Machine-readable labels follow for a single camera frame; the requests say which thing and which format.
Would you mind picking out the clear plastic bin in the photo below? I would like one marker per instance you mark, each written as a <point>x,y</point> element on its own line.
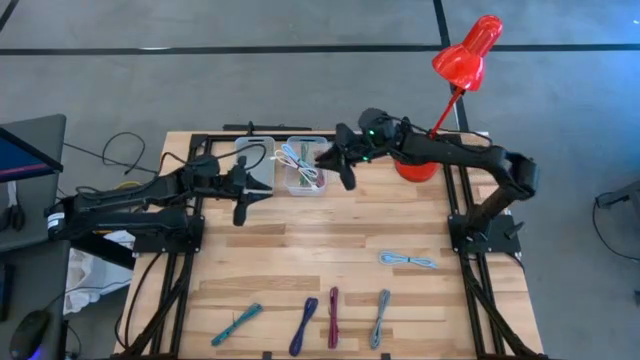
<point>290,187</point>
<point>262,160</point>

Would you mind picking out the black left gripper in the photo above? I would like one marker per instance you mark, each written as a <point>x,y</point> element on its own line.
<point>236,182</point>

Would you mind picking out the white plastic bag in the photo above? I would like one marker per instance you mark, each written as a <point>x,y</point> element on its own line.
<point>85,275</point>

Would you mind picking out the red desk lamp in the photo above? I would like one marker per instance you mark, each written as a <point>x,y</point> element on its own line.
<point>462,62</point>

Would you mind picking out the black computer mouse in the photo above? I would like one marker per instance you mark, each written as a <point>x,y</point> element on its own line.
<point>29,334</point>

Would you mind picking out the blue screen monitor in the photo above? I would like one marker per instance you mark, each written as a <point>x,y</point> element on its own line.
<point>20,157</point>

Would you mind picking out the black aluminium table frame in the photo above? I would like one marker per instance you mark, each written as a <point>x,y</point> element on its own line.
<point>176,295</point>

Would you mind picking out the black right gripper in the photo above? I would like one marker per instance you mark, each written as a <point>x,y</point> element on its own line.
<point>352,147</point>

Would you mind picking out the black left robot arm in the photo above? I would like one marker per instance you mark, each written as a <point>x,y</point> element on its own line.
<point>125,210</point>

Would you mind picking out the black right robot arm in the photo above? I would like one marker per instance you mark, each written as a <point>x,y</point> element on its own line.
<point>460,152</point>

